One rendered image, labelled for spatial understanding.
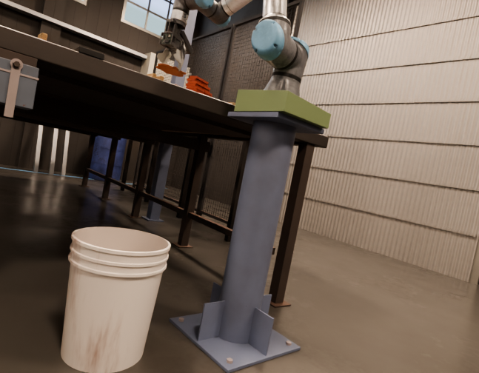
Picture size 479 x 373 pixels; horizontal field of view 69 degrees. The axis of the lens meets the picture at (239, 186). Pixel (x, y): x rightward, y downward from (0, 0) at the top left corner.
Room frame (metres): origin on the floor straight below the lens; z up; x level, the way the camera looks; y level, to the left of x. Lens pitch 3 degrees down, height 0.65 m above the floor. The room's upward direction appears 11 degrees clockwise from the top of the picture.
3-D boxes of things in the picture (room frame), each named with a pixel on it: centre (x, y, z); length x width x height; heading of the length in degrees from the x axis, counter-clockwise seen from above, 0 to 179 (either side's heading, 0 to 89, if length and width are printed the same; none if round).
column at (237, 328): (1.35, -0.09, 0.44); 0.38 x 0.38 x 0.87; 42
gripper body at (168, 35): (1.56, 0.41, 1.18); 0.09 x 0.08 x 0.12; 150
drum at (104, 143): (6.40, 2.51, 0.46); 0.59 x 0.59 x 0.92
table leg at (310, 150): (1.81, -0.30, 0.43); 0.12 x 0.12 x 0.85; 38
